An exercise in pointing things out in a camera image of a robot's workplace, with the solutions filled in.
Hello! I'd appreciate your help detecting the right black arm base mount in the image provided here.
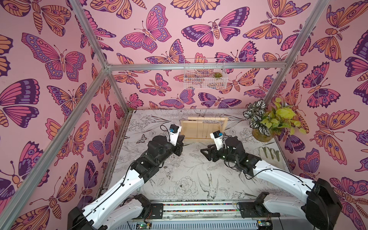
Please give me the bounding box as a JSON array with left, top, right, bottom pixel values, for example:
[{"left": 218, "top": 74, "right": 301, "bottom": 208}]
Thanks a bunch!
[{"left": 237, "top": 192, "right": 280, "bottom": 218}]

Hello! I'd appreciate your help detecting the beige green gardening glove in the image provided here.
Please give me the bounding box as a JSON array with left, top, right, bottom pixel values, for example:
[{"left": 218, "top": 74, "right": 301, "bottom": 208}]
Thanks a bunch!
[{"left": 258, "top": 147, "right": 285, "bottom": 169}]

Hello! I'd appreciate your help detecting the metal cage frame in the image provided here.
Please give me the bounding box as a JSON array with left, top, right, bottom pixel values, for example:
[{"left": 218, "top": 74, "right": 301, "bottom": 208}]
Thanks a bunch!
[{"left": 1, "top": 1, "right": 329, "bottom": 230}]

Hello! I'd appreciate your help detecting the potted green leafy plant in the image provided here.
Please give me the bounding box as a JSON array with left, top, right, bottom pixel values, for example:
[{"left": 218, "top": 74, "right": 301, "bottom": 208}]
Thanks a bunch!
[{"left": 243, "top": 97, "right": 307, "bottom": 142}]

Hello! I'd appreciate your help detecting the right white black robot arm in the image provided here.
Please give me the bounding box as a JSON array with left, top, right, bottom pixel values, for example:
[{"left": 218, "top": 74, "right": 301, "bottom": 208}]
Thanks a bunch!
[{"left": 200, "top": 136, "right": 342, "bottom": 230}]

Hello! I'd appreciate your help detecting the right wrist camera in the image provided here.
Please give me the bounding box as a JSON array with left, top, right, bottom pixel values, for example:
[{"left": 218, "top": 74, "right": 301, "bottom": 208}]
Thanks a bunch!
[{"left": 210, "top": 130, "right": 223, "bottom": 150}]

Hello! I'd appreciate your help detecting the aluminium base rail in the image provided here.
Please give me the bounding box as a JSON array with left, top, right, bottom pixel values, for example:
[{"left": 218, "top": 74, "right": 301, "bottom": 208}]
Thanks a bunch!
[{"left": 77, "top": 199, "right": 325, "bottom": 230}]

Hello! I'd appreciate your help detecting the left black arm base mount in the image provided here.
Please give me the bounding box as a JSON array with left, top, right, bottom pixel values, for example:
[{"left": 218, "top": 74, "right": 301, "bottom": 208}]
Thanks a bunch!
[{"left": 134, "top": 194, "right": 163, "bottom": 219}]

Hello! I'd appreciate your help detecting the white wire wall basket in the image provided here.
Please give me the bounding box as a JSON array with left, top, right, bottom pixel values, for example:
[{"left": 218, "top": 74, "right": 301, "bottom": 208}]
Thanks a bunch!
[{"left": 182, "top": 62, "right": 228, "bottom": 90}]

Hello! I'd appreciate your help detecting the small succulent in basket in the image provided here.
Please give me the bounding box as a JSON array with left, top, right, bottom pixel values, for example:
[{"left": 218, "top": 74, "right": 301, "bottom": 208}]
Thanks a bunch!
[{"left": 213, "top": 72, "right": 223, "bottom": 79}]

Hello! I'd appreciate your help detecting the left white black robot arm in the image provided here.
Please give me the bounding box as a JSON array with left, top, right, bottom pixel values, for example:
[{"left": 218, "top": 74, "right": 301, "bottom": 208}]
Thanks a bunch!
[{"left": 67, "top": 134, "right": 185, "bottom": 230}]

